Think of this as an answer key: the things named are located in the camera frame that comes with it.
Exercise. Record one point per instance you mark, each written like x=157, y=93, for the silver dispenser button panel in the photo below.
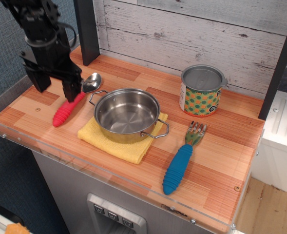
x=109, y=218

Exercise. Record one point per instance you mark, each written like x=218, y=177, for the yellow cloth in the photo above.
x=130, y=152

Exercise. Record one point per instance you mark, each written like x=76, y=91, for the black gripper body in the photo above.
x=52, y=58

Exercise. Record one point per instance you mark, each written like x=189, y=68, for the red handled metal spoon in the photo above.
x=91, y=84

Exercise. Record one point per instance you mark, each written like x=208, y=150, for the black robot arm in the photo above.
x=38, y=19

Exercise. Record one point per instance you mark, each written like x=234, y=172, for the clear acrylic guard rail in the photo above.
x=218, y=172

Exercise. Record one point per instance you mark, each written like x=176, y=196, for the grey toy fridge cabinet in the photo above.
x=70, y=189

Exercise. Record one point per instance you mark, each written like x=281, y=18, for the white cabinet on right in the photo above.
x=270, y=162

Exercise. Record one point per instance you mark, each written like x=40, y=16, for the stainless steel pot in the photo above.
x=128, y=115

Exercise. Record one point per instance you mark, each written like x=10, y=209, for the orange object bottom left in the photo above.
x=16, y=228

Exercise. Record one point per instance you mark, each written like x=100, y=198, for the blue handled metal fork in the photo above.
x=176, y=170

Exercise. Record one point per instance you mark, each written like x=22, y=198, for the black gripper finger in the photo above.
x=40, y=80
x=71, y=88

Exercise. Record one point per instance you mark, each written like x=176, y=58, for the dark right vertical post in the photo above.
x=274, y=83

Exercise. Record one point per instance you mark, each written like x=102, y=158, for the dark vertical post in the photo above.
x=274, y=83
x=87, y=30

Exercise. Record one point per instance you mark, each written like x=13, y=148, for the dark left vertical post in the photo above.
x=87, y=30

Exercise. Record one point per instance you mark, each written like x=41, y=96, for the green orange patterned can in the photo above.
x=200, y=90

